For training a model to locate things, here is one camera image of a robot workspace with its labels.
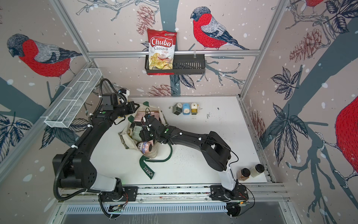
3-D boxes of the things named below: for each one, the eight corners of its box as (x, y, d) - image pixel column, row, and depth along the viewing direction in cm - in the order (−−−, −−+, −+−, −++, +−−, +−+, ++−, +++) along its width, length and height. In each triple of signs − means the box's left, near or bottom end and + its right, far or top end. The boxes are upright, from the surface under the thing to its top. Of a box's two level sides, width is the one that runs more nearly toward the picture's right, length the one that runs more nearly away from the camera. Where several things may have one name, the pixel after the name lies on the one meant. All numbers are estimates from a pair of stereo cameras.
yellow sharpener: (191, 115, 110) (191, 109, 104) (191, 109, 114) (191, 102, 108) (196, 115, 110) (197, 109, 104) (196, 109, 114) (197, 102, 108)
